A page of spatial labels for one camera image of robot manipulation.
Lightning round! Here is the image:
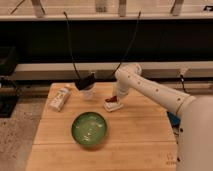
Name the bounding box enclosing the black cable left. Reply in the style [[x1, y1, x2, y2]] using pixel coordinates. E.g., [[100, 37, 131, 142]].
[[62, 11, 82, 81]]

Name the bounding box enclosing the green bowl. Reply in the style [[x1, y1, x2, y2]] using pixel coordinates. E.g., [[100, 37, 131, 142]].
[[71, 112, 108, 148]]

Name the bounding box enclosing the dark red pepper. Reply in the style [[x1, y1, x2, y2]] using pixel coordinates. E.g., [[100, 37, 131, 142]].
[[105, 96, 118, 102]]

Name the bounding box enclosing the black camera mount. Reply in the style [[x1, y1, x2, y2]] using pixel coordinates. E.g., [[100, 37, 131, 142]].
[[75, 74, 95, 90]]

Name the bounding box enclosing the blue object behind arm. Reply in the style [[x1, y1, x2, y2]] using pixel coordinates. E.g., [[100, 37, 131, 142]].
[[167, 112, 180, 135]]

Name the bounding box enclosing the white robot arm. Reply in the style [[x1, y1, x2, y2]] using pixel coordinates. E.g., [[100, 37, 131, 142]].
[[115, 63, 213, 171]]

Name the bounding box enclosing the black cable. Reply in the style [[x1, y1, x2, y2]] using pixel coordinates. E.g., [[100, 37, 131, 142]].
[[62, 11, 82, 81], [106, 10, 142, 81]]

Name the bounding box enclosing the clear plastic cup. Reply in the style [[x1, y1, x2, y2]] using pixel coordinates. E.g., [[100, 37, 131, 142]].
[[81, 84, 95, 100]]

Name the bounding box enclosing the white carton box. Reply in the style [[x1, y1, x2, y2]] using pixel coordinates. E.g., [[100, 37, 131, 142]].
[[50, 87, 70, 111]]

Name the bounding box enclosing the black cable right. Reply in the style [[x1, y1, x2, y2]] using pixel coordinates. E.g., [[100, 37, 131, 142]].
[[106, 10, 142, 81]]

